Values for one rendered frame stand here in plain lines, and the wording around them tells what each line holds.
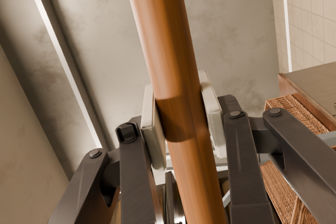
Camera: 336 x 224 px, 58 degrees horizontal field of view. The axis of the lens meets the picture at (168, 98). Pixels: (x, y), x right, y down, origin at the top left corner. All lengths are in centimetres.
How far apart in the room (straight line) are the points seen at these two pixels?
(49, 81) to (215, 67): 204
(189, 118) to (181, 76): 3
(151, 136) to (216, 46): 356
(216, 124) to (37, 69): 386
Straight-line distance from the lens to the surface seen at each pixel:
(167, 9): 17
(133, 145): 15
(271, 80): 406
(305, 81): 193
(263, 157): 126
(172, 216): 172
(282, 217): 178
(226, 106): 18
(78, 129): 422
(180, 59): 17
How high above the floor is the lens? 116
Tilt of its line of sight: 4 degrees up
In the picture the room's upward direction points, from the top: 103 degrees counter-clockwise
